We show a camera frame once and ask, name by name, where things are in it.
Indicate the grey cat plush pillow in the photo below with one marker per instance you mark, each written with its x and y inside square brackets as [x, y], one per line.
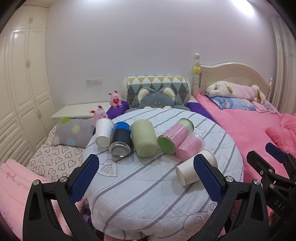
[149, 98]

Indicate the blue black metal can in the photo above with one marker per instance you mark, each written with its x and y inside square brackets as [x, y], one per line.
[120, 144]

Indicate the blue cartoon pillow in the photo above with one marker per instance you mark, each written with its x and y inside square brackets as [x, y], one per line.
[237, 103]

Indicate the pink folded quilt left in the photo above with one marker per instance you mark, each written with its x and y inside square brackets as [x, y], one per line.
[16, 181]

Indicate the cream wooden headboard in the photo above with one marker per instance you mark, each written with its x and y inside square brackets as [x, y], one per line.
[234, 72]

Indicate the pink pig plush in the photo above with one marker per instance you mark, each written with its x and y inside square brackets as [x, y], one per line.
[115, 99]
[98, 114]

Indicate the white nightstand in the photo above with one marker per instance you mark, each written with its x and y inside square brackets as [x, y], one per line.
[79, 110]

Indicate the white pink plush dog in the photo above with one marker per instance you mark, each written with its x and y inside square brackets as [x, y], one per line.
[233, 90]

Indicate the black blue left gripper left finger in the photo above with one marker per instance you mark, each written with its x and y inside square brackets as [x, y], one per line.
[40, 221]

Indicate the pink transparent plastic cup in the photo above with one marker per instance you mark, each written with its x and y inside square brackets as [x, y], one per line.
[191, 146]

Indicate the white wardrobe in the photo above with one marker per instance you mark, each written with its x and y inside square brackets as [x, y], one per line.
[26, 100]

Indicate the white paper cup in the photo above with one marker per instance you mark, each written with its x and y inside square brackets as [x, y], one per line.
[185, 171]
[103, 132]

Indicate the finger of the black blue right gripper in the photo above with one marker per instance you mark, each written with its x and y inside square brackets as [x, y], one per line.
[241, 212]

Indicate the pale green cylinder cup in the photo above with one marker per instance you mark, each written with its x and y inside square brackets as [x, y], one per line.
[144, 138]

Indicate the wall socket plate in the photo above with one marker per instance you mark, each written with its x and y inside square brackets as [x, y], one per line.
[95, 81]

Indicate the diamond pattern headboard cushion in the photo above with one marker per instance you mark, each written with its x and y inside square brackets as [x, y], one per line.
[178, 84]

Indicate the pink green lidded can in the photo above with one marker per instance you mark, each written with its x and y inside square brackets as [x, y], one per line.
[170, 140]

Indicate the pink blanket on bed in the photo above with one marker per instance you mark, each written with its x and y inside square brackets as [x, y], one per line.
[252, 130]

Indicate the pink pig plush upper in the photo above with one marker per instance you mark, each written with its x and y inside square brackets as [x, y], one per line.
[115, 99]

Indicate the heart pattern bedsheet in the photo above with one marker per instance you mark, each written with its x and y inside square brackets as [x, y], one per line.
[53, 162]

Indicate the pink pig plush lower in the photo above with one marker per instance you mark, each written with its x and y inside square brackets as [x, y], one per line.
[98, 114]

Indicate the grey flower pillow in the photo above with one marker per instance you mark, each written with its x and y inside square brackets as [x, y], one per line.
[73, 132]

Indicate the purple cushion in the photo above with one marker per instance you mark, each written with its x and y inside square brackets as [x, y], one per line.
[115, 112]

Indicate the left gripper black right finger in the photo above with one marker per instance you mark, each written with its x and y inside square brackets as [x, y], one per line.
[279, 191]

